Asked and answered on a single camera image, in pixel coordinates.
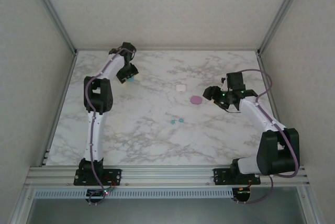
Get aluminium lower frame post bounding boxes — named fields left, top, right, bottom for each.
left=7, top=186, right=36, bottom=224
left=297, top=186, right=322, bottom=224

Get aluminium table side rail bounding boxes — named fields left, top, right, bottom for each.
left=257, top=51, right=282, bottom=130
left=41, top=51, right=79, bottom=167

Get black electronics module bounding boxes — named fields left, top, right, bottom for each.
left=86, top=188, right=110, bottom=199
left=234, top=187, right=252, bottom=204

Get aluminium corner frame post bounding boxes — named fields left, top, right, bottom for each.
left=257, top=0, right=312, bottom=56
left=25, top=0, right=79, bottom=55

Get grey slotted cable duct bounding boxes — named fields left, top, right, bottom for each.
left=33, top=188, right=234, bottom=199

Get aluminium table back rail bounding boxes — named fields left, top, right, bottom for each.
left=75, top=48, right=260, bottom=52

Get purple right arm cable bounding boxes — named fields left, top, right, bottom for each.
left=239, top=69, right=300, bottom=205

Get aluminium front mounting rail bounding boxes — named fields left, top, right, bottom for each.
left=26, top=165, right=311, bottom=187

